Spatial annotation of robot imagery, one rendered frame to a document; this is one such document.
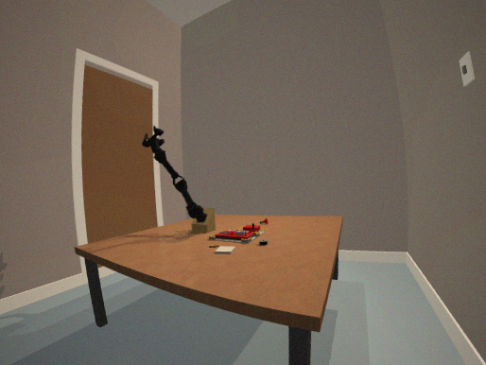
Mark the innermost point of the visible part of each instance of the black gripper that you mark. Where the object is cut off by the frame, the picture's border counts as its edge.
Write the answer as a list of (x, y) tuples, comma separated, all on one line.
[(153, 140)]

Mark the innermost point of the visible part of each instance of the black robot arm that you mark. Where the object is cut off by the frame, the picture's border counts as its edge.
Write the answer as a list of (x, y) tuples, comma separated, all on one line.
[(193, 209)]

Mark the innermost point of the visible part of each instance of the beige flat square tile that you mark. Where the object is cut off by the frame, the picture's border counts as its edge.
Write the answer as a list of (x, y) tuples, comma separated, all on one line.
[(225, 249)]

